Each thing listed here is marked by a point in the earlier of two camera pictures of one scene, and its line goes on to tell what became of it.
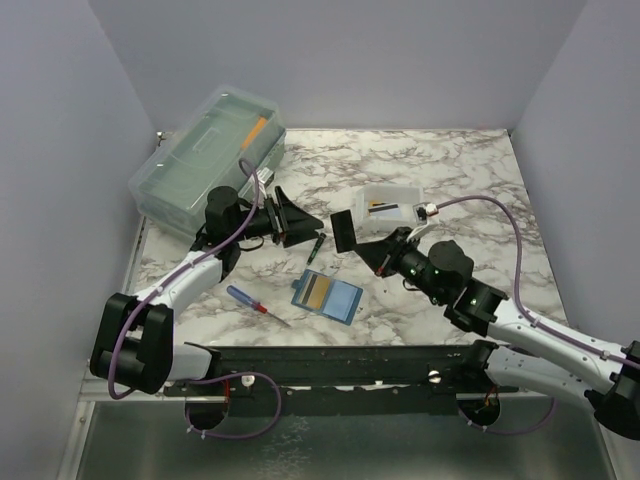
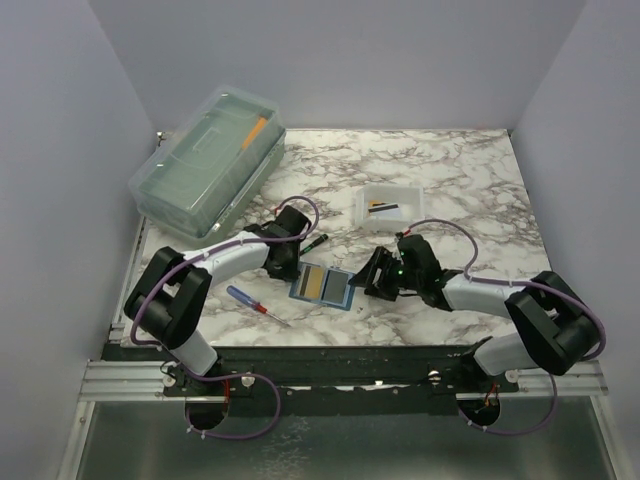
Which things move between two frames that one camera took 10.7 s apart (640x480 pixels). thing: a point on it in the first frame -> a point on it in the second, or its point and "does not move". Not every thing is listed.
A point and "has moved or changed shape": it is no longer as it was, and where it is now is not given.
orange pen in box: (254, 133) does not move
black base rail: (364, 379) does not move
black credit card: (343, 230) -> (335, 286)
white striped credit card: (390, 210) does not move
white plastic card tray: (379, 210) does not move
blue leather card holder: (328, 296) has moved or changed shape
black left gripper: (290, 215) -> (293, 271)
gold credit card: (319, 292) -> (311, 281)
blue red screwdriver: (249, 300) does not move
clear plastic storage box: (226, 142) does not move
